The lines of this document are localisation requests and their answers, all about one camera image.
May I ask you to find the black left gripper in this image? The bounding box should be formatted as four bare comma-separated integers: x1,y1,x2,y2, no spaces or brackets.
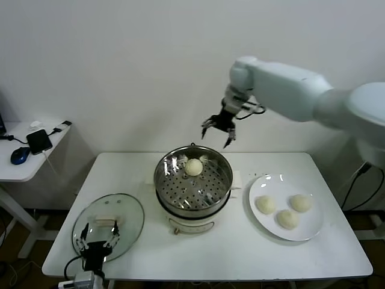
75,219,121,272

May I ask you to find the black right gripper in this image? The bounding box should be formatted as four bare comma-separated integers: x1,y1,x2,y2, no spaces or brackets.
200,108,238,149

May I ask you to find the glass lid with cream handle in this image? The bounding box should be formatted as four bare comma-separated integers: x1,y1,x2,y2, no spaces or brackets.
71,193,146,263

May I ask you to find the white steamed baozi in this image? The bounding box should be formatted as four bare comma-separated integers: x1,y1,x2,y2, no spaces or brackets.
184,158,203,177
290,194,313,213
255,194,277,215
276,210,300,231

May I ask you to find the perforated steel steamer basket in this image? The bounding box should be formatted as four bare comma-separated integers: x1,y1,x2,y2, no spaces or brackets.
153,146,234,217

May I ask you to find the cream electric cooking pot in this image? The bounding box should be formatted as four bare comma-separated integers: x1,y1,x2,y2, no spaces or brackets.
144,170,243,236

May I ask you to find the white side table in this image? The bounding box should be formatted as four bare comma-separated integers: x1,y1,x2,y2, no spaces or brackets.
0,121,94,259

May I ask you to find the black smartphone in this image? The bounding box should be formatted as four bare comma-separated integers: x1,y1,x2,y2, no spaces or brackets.
26,129,54,156

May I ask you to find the blue computer mouse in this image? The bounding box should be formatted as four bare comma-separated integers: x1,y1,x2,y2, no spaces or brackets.
10,146,31,166

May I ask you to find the round white plate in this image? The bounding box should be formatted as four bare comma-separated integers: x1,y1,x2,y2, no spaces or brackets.
248,173,325,241

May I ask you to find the dark laptop screen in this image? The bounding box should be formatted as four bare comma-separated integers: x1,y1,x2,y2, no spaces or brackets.
0,90,7,136

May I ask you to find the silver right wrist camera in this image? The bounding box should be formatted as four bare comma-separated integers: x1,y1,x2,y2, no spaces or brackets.
225,87,253,113

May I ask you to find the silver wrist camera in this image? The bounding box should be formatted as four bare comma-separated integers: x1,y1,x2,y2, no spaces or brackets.
225,87,253,113
73,270,96,287

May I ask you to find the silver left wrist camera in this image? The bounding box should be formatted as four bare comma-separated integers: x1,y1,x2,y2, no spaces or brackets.
73,270,96,287

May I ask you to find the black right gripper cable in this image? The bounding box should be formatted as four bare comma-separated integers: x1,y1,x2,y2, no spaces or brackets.
236,101,267,121

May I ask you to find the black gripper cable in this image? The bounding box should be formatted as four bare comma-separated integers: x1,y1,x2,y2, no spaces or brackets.
64,255,85,282
236,101,267,121

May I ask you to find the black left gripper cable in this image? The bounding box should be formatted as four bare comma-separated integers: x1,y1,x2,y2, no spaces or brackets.
64,255,85,282

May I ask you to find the white charging cable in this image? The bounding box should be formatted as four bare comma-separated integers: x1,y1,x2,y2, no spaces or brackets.
42,150,66,184

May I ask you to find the black cable with plug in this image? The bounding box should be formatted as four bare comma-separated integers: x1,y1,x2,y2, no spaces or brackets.
0,134,28,145

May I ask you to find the black power cable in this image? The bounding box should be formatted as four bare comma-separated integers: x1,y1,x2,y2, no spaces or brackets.
341,162,385,211

